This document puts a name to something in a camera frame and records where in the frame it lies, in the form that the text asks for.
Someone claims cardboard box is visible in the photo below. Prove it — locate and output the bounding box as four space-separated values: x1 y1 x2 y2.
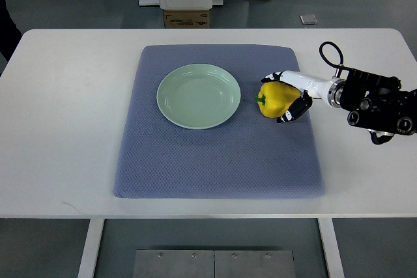
163 10 210 29

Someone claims light green plate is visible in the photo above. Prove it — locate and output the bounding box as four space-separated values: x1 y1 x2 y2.
156 64 241 130

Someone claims grey metal base plate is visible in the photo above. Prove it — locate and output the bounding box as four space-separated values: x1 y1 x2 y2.
133 249 296 277

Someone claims blue textured mat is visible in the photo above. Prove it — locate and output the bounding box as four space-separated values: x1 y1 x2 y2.
113 44 324 199

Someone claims yellow bell pepper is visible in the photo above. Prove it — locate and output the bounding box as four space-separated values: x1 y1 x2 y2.
255 81 300 118

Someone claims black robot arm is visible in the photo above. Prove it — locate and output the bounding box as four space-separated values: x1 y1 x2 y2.
319 41 416 145

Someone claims dark object left edge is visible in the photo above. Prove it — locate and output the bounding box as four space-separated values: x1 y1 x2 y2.
0 0 22 61

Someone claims white table leg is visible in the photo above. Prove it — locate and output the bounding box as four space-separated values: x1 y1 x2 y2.
318 218 345 278
78 218 104 278

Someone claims white table right leg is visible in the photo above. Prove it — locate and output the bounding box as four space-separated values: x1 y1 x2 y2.
318 218 345 278

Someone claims small grey floor plate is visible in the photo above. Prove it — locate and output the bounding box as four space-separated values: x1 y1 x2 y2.
299 14 318 25

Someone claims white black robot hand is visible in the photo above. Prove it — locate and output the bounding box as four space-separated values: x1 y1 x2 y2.
261 70 342 123

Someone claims white table left leg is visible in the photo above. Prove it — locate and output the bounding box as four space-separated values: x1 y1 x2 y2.
78 218 104 278

